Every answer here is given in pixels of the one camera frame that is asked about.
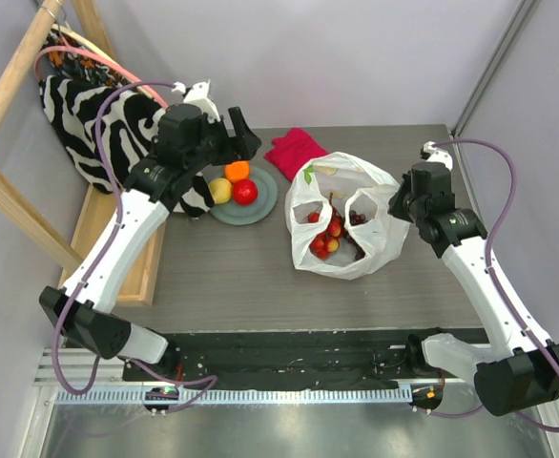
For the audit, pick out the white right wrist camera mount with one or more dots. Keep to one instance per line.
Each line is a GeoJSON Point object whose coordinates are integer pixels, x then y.
{"type": "Point", "coordinates": [431, 153]}

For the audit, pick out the camouflage orange black garment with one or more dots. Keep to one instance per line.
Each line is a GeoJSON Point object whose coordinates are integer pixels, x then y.
{"type": "Point", "coordinates": [68, 59]}

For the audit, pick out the grey glass plate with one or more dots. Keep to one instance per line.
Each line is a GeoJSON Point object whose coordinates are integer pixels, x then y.
{"type": "Point", "coordinates": [233, 214]}

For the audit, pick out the cream clothes hanger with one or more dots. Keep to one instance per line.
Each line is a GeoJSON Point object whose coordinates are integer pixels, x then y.
{"type": "Point", "coordinates": [81, 41]}

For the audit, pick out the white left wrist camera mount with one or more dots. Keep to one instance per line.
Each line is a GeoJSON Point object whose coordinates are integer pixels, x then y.
{"type": "Point", "coordinates": [199, 95]}

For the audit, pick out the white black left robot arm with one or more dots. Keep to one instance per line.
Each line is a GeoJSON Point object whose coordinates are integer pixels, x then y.
{"type": "Point", "coordinates": [187, 141]}

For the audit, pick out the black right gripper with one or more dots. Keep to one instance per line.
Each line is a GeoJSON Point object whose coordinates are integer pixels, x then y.
{"type": "Point", "coordinates": [399, 205]}

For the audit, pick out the orange fruit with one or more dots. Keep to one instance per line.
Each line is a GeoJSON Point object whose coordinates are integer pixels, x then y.
{"type": "Point", "coordinates": [237, 171]}

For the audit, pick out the aluminium cable duct rail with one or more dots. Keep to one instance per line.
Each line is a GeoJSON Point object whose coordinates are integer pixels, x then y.
{"type": "Point", "coordinates": [159, 395]}

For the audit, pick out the folded red cloth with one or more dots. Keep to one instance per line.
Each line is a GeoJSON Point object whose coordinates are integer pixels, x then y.
{"type": "Point", "coordinates": [290, 152]}

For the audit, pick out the red yellow strawberry bunch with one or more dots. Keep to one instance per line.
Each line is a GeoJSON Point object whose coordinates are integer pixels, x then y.
{"type": "Point", "coordinates": [327, 242]}

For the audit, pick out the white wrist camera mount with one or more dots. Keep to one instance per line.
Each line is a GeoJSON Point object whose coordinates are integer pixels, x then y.
{"type": "Point", "coordinates": [199, 95]}
{"type": "Point", "coordinates": [431, 153]}

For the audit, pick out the dark purple grape bunch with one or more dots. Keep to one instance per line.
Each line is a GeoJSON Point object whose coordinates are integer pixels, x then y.
{"type": "Point", "coordinates": [355, 219]}

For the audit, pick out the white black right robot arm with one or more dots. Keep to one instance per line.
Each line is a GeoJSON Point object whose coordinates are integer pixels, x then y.
{"type": "Point", "coordinates": [520, 369]}

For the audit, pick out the zebra pattern black white garment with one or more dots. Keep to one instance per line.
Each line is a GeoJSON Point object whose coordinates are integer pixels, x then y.
{"type": "Point", "coordinates": [127, 128]}

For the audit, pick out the white lemon print plastic bag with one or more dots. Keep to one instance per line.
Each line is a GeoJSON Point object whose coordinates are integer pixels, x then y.
{"type": "Point", "coordinates": [358, 185]}

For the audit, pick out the aluminium corner frame profile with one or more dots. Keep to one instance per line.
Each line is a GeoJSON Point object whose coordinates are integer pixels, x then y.
{"type": "Point", "coordinates": [515, 27]}

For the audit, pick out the wooden clothes rack frame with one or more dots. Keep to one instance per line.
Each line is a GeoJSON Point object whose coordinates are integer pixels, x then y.
{"type": "Point", "coordinates": [35, 163]}

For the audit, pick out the red apple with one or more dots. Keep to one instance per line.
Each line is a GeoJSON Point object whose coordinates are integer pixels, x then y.
{"type": "Point", "coordinates": [245, 192]}

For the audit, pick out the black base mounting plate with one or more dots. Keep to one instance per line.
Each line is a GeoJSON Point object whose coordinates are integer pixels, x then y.
{"type": "Point", "coordinates": [299, 360]}

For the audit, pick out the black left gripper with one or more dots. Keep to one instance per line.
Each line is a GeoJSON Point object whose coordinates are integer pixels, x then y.
{"type": "Point", "coordinates": [245, 143]}

